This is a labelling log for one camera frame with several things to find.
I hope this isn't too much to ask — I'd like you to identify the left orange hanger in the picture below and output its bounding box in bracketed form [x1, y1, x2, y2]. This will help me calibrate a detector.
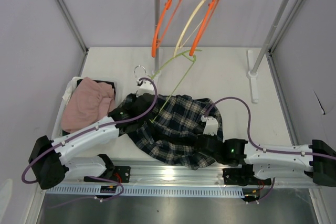
[151, 0, 187, 58]

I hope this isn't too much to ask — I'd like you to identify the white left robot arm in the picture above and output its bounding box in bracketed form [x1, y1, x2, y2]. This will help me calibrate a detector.
[28, 93, 157, 190]

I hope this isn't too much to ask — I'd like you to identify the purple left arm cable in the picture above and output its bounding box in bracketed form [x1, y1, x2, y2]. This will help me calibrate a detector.
[21, 77, 159, 184]

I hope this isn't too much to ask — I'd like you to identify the cream hanger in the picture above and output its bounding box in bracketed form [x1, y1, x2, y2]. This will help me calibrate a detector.
[173, 0, 220, 57]

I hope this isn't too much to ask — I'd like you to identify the navy plaid skirt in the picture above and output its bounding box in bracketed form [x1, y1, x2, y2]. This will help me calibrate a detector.
[128, 95, 224, 170]

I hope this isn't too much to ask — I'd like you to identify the orange hanger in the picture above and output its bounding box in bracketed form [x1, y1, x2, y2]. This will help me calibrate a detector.
[151, 0, 187, 58]
[189, 0, 220, 56]

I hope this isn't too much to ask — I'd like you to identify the right orange hanger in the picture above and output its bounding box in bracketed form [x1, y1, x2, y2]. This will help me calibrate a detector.
[189, 0, 220, 56]

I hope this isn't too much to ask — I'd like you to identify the white perforated laundry basket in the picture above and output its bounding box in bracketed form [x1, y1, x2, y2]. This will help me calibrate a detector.
[51, 77, 122, 139]

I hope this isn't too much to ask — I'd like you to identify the white slotted cable duct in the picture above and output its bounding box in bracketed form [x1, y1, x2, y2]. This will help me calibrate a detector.
[47, 184, 245, 198]

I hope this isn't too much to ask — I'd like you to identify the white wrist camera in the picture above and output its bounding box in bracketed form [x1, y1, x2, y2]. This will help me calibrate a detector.
[135, 80, 155, 98]
[201, 116, 218, 136]

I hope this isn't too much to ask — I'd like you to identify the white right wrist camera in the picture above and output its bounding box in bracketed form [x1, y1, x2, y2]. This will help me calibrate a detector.
[201, 116, 218, 136]

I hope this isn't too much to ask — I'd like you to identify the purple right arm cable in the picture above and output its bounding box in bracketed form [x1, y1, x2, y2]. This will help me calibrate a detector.
[204, 97, 336, 159]

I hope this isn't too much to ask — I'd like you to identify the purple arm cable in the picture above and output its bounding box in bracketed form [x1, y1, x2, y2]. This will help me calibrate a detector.
[204, 97, 336, 159]
[21, 77, 159, 184]

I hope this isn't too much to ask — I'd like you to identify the pink garment in basket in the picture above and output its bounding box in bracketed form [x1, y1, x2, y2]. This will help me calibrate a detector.
[60, 77, 116, 133]

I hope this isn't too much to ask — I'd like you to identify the white clothes rack with rail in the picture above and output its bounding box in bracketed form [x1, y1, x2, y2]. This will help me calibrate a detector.
[151, 0, 289, 104]

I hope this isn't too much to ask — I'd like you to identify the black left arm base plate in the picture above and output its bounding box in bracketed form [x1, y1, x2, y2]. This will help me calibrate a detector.
[99, 166, 131, 183]

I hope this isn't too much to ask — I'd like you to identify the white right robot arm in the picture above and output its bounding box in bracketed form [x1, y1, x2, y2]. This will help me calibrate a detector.
[195, 135, 335, 187]

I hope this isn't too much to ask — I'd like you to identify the green hanger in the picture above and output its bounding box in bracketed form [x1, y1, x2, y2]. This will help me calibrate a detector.
[137, 50, 197, 123]

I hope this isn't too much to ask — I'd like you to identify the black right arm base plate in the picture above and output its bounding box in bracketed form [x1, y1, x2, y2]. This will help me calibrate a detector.
[223, 165, 272, 187]

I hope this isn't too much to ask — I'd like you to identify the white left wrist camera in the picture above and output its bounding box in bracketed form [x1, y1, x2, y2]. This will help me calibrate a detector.
[135, 80, 155, 98]

